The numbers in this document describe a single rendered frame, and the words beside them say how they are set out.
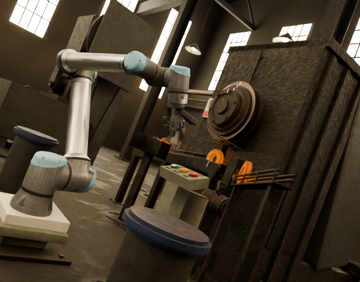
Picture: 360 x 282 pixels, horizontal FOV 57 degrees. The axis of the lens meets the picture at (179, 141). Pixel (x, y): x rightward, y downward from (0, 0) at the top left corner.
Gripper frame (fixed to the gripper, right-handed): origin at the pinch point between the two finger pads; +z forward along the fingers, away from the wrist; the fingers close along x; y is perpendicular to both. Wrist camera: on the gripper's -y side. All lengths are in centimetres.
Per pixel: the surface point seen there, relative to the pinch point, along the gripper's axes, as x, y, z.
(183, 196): 12.4, 2.5, 19.4
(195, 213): 9.1, -7.7, 29.7
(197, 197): 8.2, -8.4, 22.4
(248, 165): -7, -55, 13
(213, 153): -62, -74, 18
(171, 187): 8.2, 6.3, 16.3
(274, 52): -55, -117, -61
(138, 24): -321, -127, -112
